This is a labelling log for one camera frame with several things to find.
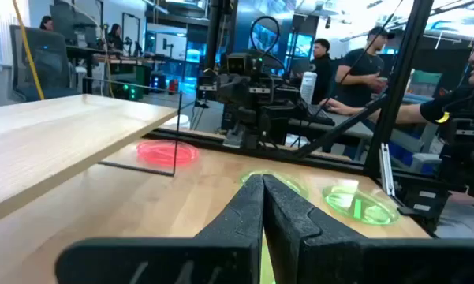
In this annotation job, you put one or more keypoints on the black background workbench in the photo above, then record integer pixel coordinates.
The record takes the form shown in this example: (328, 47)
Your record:
(79, 48)

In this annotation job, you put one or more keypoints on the dark monitor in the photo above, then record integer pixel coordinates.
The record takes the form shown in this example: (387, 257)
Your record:
(69, 23)

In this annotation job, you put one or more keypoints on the wooden shelf with black frame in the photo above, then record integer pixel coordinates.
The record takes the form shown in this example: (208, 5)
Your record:
(63, 134)

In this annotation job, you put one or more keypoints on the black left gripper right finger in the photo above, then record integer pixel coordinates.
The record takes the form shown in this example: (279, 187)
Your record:
(319, 256)

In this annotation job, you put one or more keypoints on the blue lit display screen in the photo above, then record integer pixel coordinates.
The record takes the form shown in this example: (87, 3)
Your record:
(301, 45)

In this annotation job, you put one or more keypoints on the green transparent plastic plate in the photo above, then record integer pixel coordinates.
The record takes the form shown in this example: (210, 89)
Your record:
(292, 185)
(370, 213)

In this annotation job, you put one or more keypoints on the white plastic bin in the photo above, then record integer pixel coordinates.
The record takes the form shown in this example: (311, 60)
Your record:
(177, 120)

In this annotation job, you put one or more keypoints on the black keyboard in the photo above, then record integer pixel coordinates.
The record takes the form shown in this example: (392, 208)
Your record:
(319, 116)

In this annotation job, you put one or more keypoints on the white cylindrical appliance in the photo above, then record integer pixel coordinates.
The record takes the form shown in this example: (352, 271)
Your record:
(308, 87)

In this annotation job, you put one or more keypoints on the person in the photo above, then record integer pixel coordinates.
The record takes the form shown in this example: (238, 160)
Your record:
(322, 71)
(359, 67)
(410, 112)
(46, 23)
(114, 37)

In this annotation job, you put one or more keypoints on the black box with white labels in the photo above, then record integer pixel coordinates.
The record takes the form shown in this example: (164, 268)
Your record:
(418, 201)

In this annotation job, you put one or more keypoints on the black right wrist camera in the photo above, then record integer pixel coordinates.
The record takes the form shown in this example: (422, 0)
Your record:
(239, 64)

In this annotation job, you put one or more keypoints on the red translucent plastic bowl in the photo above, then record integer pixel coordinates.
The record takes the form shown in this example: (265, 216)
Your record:
(167, 153)

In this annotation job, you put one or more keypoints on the computer tower with green lights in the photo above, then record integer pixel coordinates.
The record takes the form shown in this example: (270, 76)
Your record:
(132, 92)

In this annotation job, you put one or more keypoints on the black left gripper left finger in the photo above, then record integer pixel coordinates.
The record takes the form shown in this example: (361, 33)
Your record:
(205, 260)

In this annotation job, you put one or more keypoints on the grey mesh office chair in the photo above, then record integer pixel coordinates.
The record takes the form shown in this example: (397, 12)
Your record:
(43, 63)

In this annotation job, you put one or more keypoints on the computer tower with blue lights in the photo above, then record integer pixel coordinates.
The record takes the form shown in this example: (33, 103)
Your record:
(157, 83)

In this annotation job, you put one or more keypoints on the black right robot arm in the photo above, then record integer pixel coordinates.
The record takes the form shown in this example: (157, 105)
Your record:
(268, 118)

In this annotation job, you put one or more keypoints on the silver metal bracket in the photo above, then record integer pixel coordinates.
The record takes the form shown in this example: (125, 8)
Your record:
(386, 169)
(233, 140)

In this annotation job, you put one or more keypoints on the yellow curved band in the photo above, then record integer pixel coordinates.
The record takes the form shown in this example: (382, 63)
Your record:
(443, 117)

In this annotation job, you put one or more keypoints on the red canister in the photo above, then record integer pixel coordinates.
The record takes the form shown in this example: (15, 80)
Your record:
(173, 86)

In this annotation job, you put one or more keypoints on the black robot arm with labels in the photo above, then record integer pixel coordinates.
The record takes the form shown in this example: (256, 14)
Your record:
(463, 146)

